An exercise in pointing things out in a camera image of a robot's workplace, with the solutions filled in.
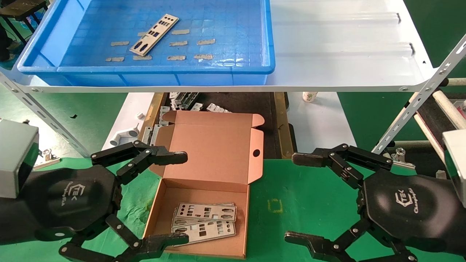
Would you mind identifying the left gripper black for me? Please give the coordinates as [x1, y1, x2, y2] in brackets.
[0, 166, 190, 262]

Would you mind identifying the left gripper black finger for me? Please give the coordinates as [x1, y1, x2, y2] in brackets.
[90, 141, 188, 185]

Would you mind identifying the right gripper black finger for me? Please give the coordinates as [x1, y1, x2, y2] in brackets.
[292, 143, 394, 190]
[284, 220, 419, 262]

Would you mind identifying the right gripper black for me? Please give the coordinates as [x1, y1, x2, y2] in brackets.
[359, 170, 466, 255]

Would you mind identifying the brown cardboard box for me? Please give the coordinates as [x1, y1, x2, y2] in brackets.
[141, 110, 265, 259]

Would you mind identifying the wood framed black tray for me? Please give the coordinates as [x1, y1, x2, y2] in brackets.
[131, 92, 299, 159]

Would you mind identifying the blue plastic tray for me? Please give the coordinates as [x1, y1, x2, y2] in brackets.
[17, 0, 275, 87]

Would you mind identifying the green cloth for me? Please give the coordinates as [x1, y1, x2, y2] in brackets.
[0, 157, 466, 262]

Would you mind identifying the white plastic pipe fitting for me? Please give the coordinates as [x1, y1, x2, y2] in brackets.
[109, 124, 140, 147]

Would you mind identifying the silver binder clip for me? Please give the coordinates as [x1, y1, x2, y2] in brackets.
[36, 148, 60, 170]
[388, 147, 416, 170]

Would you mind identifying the white metal shelf board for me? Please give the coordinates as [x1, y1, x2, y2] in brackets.
[0, 0, 435, 92]

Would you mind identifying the black table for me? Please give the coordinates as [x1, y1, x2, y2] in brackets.
[0, 0, 50, 35]

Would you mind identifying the right wrist grey camera box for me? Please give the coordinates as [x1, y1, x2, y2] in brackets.
[442, 129, 466, 208]

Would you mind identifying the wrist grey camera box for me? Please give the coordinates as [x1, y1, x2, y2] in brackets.
[0, 119, 39, 199]
[442, 129, 466, 208]

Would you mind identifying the grey perforated shelf post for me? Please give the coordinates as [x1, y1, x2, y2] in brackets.
[0, 73, 90, 158]
[371, 35, 466, 155]

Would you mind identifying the left wrist grey camera box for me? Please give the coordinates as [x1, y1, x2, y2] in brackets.
[0, 119, 39, 199]

